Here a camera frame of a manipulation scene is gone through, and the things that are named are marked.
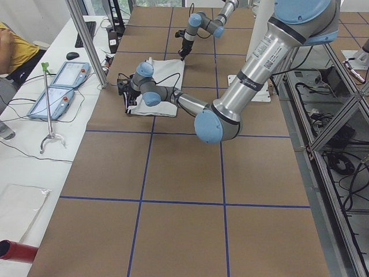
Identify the person in yellow shirt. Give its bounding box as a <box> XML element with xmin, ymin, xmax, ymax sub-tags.
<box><xmin>1</xmin><ymin>22</ymin><xmax>46</xmax><ymax>87</ymax></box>

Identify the far blue teach pendant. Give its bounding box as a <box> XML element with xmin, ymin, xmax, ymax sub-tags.
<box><xmin>51</xmin><ymin>61</ymin><xmax>90</xmax><ymax>88</ymax></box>

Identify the black computer mouse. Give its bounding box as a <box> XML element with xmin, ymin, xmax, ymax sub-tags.
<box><xmin>66</xmin><ymin>52</ymin><xmax>80</xmax><ymax>61</ymax></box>

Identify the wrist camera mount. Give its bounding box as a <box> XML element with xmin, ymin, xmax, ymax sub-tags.
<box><xmin>116</xmin><ymin>73</ymin><xmax>131</xmax><ymax>96</ymax></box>
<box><xmin>175</xmin><ymin>29</ymin><xmax>186</xmax><ymax>38</ymax></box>

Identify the metal reacher grabber tool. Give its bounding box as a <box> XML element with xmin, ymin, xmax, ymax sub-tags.
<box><xmin>40</xmin><ymin>62</ymin><xmax>66</xmax><ymax>154</ymax></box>

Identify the grey cartoon print t-shirt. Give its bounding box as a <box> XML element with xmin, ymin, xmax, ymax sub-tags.
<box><xmin>123</xmin><ymin>58</ymin><xmax>185</xmax><ymax>117</ymax></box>

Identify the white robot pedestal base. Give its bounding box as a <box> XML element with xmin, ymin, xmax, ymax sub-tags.
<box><xmin>227</xmin><ymin>0</ymin><xmax>273</xmax><ymax>103</ymax></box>

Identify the clear plastic bag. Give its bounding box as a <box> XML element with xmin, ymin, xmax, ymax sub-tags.
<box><xmin>1</xmin><ymin>184</ymin><xmax>51</xmax><ymax>242</ymax></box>

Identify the aluminium frame post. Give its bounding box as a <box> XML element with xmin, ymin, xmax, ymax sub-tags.
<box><xmin>65</xmin><ymin>0</ymin><xmax>108</xmax><ymax>88</ymax></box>

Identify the near blue teach pendant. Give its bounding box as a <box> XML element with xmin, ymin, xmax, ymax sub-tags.
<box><xmin>27</xmin><ymin>87</ymin><xmax>74</xmax><ymax>120</ymax></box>

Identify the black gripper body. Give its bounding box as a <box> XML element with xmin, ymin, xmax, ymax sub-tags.
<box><xmin>180</xmin><ymin>39</ymin><xmax>194</xmax><ymax>54</ymax></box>
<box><xmin>127</xmin><ymin>87</ymin><xmax>141</xmax><ymax>101</ymax></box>

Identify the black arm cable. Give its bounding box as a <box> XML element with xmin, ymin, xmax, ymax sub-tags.
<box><xmin>189</xmin><ymin>2</ymin><xmax>211</xmax><ymax>40</ymax></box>
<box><xmin>154</xmin><ymin>72</ymin><xmax>182</xmax><ymax>99</ymax></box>

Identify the black keyboard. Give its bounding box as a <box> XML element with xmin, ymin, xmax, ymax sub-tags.
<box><xmin>74</xmin><ymin>21</ymin><xmax>97</xmax><ymax>48</ymax></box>

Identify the red cylinder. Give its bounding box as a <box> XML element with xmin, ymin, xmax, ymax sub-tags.
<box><xmin>1</xmin><ymin>240</ymin><xmax>39</xmax><ymax>264</ymax></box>

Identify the blue teach pendant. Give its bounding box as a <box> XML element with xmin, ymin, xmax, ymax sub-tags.
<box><xmin>51</xmin><ymin>61</ymin><xmax>90</xmax><ymax>88</ymax></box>
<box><xmin>27</xmin><ymin>87</ymin><xmax>74</xmax><ymax>120</ymax></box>

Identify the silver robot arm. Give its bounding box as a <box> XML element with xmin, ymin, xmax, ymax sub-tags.
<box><xmin>175</xmin><ymin>0</ymin><xmax>241</xmax><ymax>61</ymax></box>
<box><xmin>119</xmin><ymin>1</ymin><xmax>340</xmax><ymax>144</ymax></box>

